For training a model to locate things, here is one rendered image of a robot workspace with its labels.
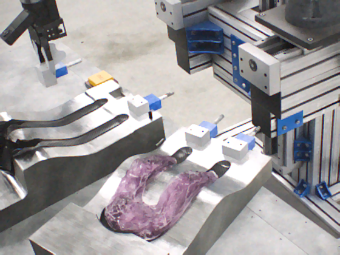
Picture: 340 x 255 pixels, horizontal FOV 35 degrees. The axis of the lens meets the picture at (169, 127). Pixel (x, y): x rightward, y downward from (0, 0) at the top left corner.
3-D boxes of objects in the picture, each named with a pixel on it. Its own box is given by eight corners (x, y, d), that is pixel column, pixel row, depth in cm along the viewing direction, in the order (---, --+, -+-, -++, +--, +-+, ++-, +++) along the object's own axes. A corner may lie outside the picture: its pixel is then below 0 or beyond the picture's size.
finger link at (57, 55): (73, 69, 150) (62, 38, 147) (54, 78, 148) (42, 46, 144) (69, 68, 153) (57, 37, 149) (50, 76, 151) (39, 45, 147)
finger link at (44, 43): (54, 60, 146) (44, 29, 142) (50, 62, 145) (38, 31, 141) (49, 57, 149) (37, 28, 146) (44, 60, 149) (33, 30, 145)
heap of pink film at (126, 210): (164, 154, 129) (159, 128, 124) (226, 178, 119) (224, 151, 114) (90, 222, 113) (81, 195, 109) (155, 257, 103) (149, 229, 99)
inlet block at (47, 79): (79, 65, 161) (74, 49, 158) (87, 70, 157) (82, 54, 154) (39, 81, 155) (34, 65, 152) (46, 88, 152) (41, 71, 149)
